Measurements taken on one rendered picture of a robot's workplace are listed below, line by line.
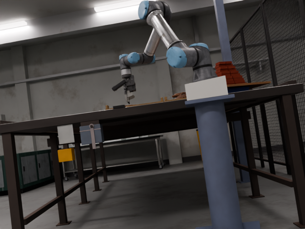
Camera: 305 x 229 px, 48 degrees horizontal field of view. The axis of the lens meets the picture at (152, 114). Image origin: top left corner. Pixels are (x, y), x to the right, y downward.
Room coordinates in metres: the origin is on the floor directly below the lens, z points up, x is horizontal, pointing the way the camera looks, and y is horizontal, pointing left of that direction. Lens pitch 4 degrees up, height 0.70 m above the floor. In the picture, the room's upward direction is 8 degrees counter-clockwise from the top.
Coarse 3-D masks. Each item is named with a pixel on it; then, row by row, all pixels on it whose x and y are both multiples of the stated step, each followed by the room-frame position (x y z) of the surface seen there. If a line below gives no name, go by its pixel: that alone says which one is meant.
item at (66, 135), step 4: (68, 124) 2.21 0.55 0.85; (72, 124) 2.21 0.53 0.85; (60, 128) 2.21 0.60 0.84; (64, 128) 2.21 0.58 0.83; (68, 128) 2.21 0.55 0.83; (72, 128) 2.21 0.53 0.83; (60, 132) 2.21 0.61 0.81; (64, 132) 2.21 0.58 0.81; (68, 132) 2.21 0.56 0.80; (72, 132) 2.21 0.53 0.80; (60, 136) 2.21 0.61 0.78; (64, 136) 2.21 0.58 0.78; (68, 136) 2.21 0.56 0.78; (72, 136) 2.21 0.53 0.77; (60, 140) 2.21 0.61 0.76; (64, 140) 2.21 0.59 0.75; (68, 140) 2.21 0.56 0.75; (72, 140) 2.21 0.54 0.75
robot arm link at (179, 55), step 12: (144, 0) 2.02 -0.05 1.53; (144, 12) 2.01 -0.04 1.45; (156, 12) 2.01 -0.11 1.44; (156, 24) 1.99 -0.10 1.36; (168, 36) 1.93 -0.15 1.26; (168, 48) 1.90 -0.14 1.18; (180, 48) 1.85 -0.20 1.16; (192, 48) 1.90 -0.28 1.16; (168, 60) 1.90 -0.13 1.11; (180, 60) 1.84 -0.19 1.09; (192, 60) 1.88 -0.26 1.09
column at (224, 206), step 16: (224, 96) 1.83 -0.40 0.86; (208, 112) 1.90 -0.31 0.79; (224, 112) 1.93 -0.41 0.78; (208, 128) 1.90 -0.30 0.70; (224, 128) 1.91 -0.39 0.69; (208, 144) 1.91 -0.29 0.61; (224, 144) 1.90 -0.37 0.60; (208, 160) 1.92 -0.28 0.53; (224, 160) 1.90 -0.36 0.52; (208, 176) 1.93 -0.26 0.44; (224, 176) 1.89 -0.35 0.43; (208, 192) 1.95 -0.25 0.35; (224, 192) 1.89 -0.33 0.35; (224, 208) 1.89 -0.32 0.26; (224, 224) 1.90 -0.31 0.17; (240, 224) 1.92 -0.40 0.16; (256, 224) 1.96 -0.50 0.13
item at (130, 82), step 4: (124, 76) 2.41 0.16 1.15; (128, 76) 2.41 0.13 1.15; (132, 76) 2.42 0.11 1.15; (128, 80) 2.43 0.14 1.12; (132, 80) 2.42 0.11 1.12; (124, 84) 2.41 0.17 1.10; (128, 84) 2.41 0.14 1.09; (132, 84) 2.41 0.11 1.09; (128, 88) 2.42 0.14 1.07; (132, 88) 2.45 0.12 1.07
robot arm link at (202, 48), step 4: (192, 44) 1.94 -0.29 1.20; (196, 44) 1.93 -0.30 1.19; (200, 44) 1.93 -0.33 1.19; (204, 44) 1.94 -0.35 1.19; (196, 48) 1.91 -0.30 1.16; (200, 48) 1.92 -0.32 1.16; (204, 48) 1.93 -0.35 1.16; (200, 52) 1.91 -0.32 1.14; (204, 52) 1.93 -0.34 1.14; (208, 52) 1.95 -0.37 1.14; (200, 56) 1.91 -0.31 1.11; (204, 56) 1.92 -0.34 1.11; (208, 56) 1.94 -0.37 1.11; (200, 60) 1.92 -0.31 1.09; (204, 60) 1.92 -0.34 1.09; (208, 60) 1.93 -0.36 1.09; (196, 64) 1.92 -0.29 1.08; (200, 64) 1.93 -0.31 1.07; (204, 64) 1.92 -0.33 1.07; (192, 68) 1.98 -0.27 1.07
